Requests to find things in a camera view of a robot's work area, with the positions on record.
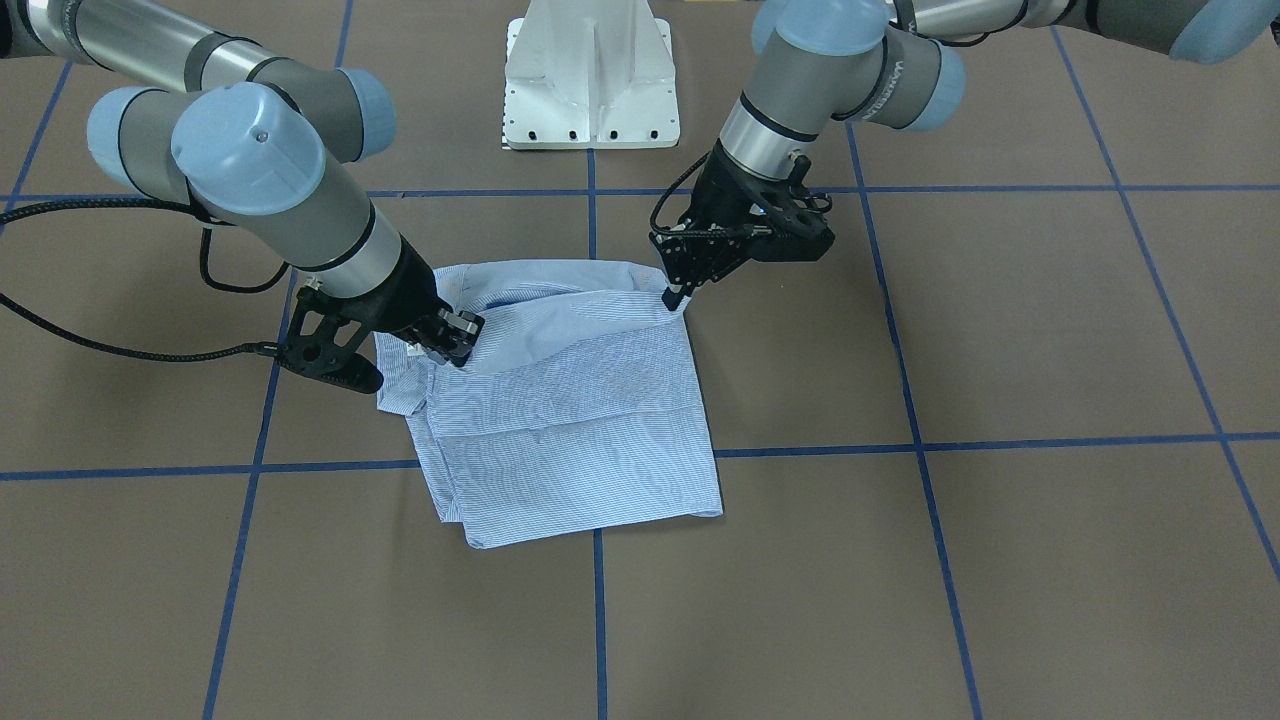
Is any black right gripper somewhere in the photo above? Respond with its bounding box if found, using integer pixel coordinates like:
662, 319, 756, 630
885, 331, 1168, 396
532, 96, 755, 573
278, 240, 485, 395

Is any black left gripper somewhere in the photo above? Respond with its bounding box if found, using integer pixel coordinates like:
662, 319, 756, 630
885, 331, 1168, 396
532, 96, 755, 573
649, 143, 835, 313

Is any blue striped button shirt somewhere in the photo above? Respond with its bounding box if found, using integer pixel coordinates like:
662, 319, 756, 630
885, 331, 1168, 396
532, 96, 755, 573
375, 259, 723, 550

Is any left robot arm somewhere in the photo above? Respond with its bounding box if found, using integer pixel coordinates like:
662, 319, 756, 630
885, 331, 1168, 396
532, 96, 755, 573
650, 1, 1277, 311

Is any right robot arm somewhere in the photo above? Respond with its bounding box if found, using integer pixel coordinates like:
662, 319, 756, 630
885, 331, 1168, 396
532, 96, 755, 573
3, 1, 484, 395

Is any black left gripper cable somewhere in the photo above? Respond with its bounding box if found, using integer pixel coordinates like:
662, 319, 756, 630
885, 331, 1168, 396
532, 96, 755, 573
648, 149, 713, 241

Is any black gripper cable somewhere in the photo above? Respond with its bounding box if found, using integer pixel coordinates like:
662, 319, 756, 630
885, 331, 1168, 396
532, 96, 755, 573
0, 196, 291, 363
648, 149, 713, 241

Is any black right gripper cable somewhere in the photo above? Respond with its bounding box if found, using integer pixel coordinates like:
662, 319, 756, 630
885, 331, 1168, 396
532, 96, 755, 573
0, 196, 291, 363

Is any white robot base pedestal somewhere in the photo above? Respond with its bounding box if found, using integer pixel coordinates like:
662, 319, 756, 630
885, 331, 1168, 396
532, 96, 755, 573
502, 1, 682, 151

